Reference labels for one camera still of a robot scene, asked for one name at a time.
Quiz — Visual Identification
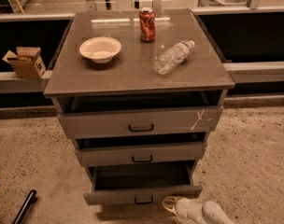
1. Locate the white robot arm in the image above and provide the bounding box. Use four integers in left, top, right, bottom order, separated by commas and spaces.
162, 196, 234, 224

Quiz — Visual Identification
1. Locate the clear plastic water bottle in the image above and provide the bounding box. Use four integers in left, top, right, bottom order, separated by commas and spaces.
153, 40, 195, 75

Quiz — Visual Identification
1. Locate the grey drawer cabinet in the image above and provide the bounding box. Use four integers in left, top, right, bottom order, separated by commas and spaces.
43, 8, 235, 207

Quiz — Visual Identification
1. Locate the open cardboard box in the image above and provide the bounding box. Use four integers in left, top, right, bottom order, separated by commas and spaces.
3, 47, 46, 79

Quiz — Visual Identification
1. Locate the red soda can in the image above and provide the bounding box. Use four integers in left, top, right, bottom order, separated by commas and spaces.
139, 7, 155, 42

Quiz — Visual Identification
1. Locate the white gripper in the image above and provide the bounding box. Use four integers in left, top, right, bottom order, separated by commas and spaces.
162, 196, 207, 224

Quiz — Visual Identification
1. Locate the grey bottom drawer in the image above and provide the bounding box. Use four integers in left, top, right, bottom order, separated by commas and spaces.
83, 161, 202, 205

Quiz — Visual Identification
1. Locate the white paper bowl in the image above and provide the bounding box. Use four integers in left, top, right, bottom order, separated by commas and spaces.
79, 36, 121, 63

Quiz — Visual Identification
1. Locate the grey middle drawer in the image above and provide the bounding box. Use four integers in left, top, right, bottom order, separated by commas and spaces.
75, 132, 208, 167

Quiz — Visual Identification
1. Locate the grey drawer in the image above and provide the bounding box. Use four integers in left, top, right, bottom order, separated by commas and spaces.
58, 91, 222, 139
75, 132, 208, 167
83, 161, 202, 205

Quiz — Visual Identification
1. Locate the grey top drawer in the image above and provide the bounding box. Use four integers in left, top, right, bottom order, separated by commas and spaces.
58, 91, 222, 139

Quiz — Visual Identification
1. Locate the black cylindrical leg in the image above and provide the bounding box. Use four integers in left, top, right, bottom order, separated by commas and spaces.
12, 189, 37, 224

